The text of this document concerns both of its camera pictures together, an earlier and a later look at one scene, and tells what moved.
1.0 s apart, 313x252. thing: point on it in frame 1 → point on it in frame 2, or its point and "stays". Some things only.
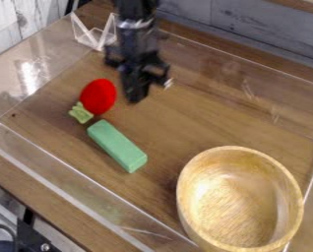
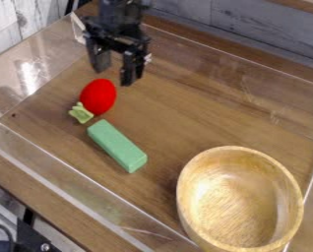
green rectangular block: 117,146 stays
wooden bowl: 240,200 stays
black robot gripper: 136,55 → 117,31
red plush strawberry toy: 97,99 stays
